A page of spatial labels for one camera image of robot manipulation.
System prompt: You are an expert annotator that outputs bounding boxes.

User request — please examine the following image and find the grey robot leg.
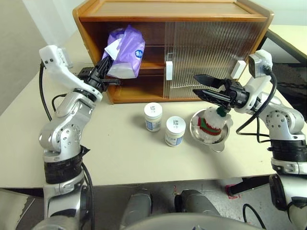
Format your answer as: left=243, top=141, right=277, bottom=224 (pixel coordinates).
left=174, top=189, right=221, bottom=218
left=119, top=188, right=154, bottom=230

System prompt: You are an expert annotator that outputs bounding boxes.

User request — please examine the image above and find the white plush toy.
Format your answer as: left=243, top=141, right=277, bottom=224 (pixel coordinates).
left=197, top=106, right=232, bottom=144

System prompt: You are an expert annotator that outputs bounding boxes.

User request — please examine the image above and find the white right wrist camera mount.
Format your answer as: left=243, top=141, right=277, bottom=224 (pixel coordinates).
left=234, top=49, right=274, bottom=115

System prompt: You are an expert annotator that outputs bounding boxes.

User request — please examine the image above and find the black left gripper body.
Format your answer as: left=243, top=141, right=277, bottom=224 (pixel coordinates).
left=78, top=68, right=109, bottom=93

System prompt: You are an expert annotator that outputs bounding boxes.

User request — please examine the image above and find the black floor cable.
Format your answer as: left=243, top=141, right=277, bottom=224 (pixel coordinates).
left=242, top=203, right=267, bottom=230

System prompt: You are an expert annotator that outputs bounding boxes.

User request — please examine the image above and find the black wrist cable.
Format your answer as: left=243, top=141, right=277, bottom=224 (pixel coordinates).
left=39, top=63, right=68, bottom=122
left=236, top=66, right=278, bottom=144

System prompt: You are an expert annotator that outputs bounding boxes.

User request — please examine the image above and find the grey robot left leg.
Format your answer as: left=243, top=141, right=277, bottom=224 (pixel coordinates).
left=119, top=188, right=154, bottom=230

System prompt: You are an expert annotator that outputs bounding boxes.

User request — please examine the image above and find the metal bowl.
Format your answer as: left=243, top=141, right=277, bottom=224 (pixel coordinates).
left=189, top=108, right=234, bottom=153

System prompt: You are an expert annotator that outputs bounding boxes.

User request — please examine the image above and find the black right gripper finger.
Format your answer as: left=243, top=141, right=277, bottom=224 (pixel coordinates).
left=192, top=89, right=231, bottom=107
left=193, top=74, right=226, bottom=88

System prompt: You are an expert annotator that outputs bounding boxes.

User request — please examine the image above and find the black left shoulder cable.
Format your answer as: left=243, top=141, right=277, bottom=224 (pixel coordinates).
left=81, top=163, right=96, bottom=230

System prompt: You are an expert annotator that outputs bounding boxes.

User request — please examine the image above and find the white door handle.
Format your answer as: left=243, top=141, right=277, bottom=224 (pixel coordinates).
left=165, top=61, right=174, bottom=81
left=232, top=60, right=245, bottom=80

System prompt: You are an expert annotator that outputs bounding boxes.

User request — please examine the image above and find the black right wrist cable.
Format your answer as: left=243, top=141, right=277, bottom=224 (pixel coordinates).
left=236, top=66, right=278, bottom=144

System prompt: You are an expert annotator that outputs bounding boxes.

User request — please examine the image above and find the wooden cabinet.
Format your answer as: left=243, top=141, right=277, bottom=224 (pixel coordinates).
left=72, top=0, right=275, bottom=104

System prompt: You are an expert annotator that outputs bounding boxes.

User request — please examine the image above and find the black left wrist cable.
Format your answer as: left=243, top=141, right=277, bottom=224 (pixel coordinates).
left=39, top=63, right=68, bottom=122

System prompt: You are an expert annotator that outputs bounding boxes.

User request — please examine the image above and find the grey robot torso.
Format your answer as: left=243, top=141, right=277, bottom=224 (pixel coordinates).
left=122, top=212, right=264, bottom=230

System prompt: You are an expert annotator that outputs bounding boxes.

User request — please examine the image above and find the grey robot right leg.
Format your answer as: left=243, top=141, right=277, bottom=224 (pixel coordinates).
left=174, top=189, right=221, bottom=218

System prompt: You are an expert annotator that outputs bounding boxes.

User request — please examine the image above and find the black-edged side table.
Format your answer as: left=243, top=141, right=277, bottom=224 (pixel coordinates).
left=262, top=24, right=307, bottom=65

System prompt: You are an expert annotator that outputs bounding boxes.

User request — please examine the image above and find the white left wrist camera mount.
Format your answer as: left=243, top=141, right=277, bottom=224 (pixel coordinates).
left=39, top=45, right=104, bottom=103

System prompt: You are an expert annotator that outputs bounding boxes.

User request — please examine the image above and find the ribbed glass sliding door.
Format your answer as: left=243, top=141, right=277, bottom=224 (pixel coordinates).
left=164, top=21, right=248, bottom=99
left=169, top=21, right=266, bottom=89

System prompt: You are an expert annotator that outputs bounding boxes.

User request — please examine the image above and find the white bottle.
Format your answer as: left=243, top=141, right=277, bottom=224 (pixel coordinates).
left=165, top=116, right=187, bottom=148
left=144, top=102, right=163, bottom=132

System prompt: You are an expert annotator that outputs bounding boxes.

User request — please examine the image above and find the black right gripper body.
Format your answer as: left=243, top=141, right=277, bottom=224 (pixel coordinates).
left=223, top=78, right=250, bottom=114

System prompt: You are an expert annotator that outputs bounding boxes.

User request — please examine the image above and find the purple tissue pack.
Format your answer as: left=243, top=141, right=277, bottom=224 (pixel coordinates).
left=102, top=24, right=146, bottom=79

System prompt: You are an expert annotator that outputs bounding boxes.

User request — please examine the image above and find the black table leg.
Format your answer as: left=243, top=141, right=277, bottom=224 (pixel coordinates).
left=227, top=175, right=272, bottom=196

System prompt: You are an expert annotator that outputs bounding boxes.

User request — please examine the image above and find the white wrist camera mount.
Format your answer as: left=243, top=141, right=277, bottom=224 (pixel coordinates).
left=39, top=45, right=104, bottom=103
left=234, top=49, right=274, bottom=115

